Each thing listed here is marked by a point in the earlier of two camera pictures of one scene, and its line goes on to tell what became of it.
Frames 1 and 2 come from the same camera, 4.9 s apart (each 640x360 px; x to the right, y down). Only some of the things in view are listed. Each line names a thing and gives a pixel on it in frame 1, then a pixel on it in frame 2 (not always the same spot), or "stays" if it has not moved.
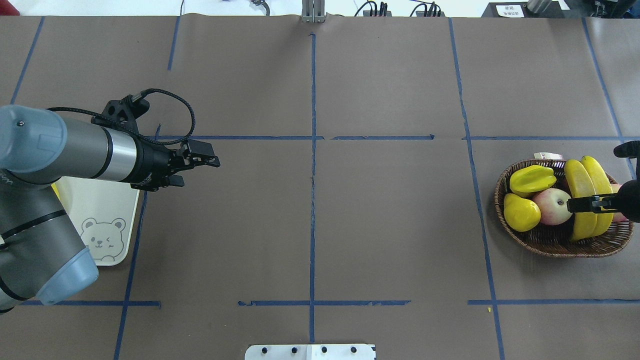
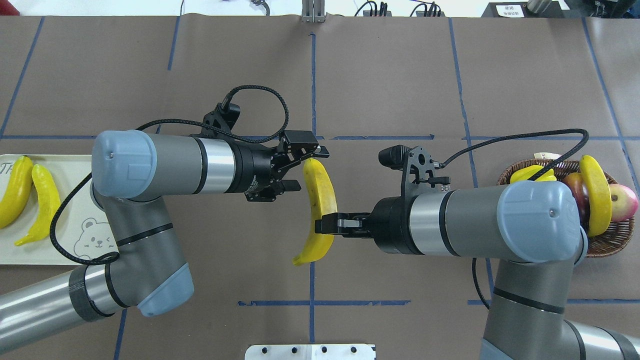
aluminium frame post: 313,11 stays
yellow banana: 585,224 to 323,200
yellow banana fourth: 602,187 stays
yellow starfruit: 524,180 stays
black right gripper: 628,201 to 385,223
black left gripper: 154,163 to 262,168
